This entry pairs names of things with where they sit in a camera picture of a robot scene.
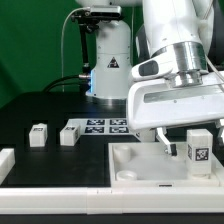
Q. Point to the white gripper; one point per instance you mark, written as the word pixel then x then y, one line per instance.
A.
pixel 152 104

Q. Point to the white left fence wall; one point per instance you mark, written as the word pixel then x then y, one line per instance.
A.
pixel 7 161

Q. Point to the black camera stand pole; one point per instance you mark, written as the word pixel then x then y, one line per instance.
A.
pixel 86 65

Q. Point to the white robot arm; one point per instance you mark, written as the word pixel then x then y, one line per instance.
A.
pixel 173 87

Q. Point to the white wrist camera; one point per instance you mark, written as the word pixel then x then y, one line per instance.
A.
pixel 151 69

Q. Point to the white marker sheet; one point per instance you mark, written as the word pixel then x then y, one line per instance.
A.
pixel 101 126

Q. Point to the white front fence wall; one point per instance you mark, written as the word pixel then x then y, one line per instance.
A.
pixel 111 200

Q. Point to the black camera on stand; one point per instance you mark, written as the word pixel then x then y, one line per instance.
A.
pixel 97 13

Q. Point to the white fence wall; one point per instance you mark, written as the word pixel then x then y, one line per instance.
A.
pixel 111 200
pixel 7 161

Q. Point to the white square tabletop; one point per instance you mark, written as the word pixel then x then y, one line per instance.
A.
pixel 136 165

